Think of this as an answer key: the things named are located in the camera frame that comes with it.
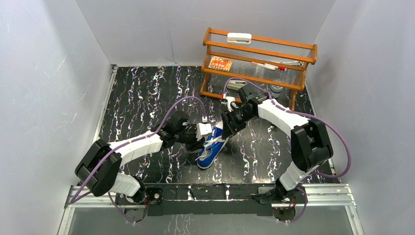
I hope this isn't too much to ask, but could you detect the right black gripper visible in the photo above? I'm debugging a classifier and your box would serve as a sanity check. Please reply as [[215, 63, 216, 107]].
[[221, 107, 255, 139]]

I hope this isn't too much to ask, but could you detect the white shoelace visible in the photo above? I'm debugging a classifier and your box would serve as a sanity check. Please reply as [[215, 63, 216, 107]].
[[195, 128, 230, 163]]

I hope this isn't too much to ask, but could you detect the blue canvas sneaker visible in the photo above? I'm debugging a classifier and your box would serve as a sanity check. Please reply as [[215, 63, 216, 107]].
[[196, 121, 230, 169]]

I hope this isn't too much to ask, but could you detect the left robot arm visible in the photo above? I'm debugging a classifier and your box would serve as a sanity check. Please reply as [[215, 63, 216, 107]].
[[74, 111, 212, 204]]

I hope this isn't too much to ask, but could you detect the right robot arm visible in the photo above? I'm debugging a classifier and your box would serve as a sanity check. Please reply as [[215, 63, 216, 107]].
[[221, 85, 333, 203]]

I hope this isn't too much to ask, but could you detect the grey stapler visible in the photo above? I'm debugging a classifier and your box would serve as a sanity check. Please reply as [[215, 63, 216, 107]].
[[226, 80, 247, 91]]

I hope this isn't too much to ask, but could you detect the small bottle on shelf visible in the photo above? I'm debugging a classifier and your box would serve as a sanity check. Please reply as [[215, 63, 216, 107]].
[[270, 85, 284, 99]]

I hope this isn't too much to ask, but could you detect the orange snack packet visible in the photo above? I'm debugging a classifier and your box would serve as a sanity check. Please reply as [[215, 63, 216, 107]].
[[208, 56, 233, 71]]

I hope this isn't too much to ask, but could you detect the red white marker pen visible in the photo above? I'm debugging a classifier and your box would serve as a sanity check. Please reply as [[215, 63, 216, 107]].
[[251, 62, 287, 71]]

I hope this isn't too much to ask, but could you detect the wooden shelf rack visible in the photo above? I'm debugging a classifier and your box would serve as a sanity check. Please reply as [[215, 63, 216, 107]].
[[200, 27, 318, 110]]

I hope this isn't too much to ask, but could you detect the white box top shelf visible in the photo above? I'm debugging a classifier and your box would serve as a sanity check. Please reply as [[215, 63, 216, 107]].
[[227, 32, 252, 45]]

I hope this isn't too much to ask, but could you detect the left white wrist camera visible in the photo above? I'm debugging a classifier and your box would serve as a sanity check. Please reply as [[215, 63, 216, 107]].
[[196, 116, 212, 141]]

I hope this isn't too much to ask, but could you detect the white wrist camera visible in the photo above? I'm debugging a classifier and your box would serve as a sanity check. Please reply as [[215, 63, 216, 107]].
[[196, 116, 212, 141], [221, 94, 238, 112]]

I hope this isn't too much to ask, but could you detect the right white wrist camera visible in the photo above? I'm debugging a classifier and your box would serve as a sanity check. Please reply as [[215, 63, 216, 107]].
[[221, 94, 238, 112]]

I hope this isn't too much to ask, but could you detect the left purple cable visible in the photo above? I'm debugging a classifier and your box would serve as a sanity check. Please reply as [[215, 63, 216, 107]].
[[69, 96, 208, 224]]

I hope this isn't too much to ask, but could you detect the purple cable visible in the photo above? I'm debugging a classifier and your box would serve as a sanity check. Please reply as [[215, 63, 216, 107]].
[[69, 96, 208, 224], [224, 77, 352, 224]]

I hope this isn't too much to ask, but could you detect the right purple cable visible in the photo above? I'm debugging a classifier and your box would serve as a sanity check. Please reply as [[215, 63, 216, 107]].
[[224, 77, 352, 224]]

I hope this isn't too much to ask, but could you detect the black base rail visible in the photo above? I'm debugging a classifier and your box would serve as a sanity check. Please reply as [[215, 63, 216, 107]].
[[65, 181, 356, 224]]

